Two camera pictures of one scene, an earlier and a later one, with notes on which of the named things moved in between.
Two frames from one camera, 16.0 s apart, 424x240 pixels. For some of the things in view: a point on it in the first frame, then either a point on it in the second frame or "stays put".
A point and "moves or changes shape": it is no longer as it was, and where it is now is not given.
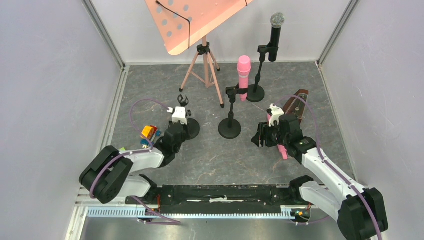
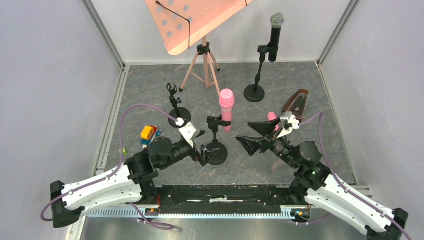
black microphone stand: [256, 92] stays put
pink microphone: [244, 68] to [226, 100]
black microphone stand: [230, 128] to [214, 123]
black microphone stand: [193, 126] moves or changes shape
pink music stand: [180, 22] stays put
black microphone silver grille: [277, 21] stays put
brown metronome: [296, 105] stays put
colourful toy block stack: [148, 135] stays put
